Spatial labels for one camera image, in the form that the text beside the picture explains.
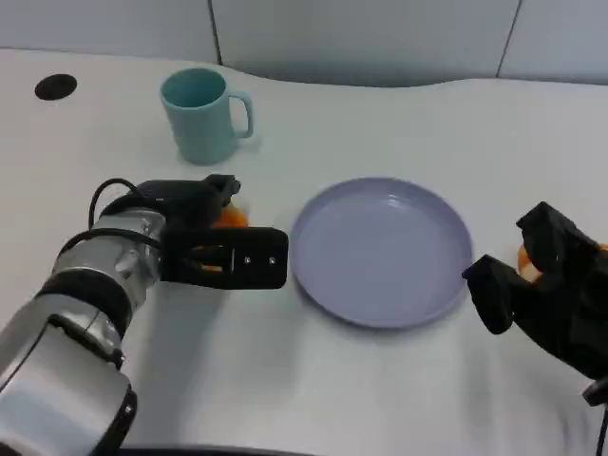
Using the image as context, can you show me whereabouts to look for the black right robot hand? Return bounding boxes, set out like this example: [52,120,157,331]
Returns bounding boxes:
[461,201,608,381]

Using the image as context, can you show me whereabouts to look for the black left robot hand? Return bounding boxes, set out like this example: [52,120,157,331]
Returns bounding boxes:
[135,174,290,290]

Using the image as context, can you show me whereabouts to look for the orange and white bread roll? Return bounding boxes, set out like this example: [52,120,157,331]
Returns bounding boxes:
[199,201,249,275]
[516,241,543,280]

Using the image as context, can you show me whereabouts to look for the pale green mug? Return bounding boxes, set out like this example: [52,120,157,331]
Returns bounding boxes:
[159,67,257,166]

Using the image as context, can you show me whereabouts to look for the black round table grommet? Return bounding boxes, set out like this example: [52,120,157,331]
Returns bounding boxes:
[34,73,79,102]

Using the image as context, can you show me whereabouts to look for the lilac plate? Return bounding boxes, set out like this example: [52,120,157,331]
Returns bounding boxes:
[289,176,475,330]

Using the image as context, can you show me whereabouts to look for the desk partition screen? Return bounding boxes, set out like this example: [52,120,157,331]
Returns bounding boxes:
[0,0,608,87]

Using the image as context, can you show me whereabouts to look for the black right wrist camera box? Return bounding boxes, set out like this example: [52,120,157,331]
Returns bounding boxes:
[582,377,608,408]

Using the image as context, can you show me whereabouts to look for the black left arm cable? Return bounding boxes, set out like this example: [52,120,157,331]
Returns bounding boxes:
[56,178,163,253]

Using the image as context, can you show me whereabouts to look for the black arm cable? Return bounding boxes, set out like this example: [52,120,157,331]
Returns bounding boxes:
[56,178,163,253]
[596,407,608,456]

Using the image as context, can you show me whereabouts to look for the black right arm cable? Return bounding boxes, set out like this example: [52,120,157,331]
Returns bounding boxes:
[596,407,608,456]

